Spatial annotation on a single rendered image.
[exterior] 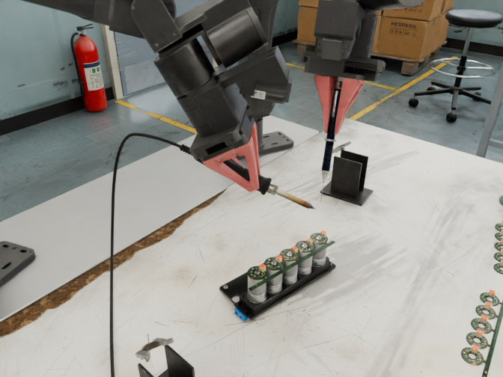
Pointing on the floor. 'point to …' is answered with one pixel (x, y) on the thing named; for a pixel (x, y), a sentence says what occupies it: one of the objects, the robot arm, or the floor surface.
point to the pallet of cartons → (392, 32)
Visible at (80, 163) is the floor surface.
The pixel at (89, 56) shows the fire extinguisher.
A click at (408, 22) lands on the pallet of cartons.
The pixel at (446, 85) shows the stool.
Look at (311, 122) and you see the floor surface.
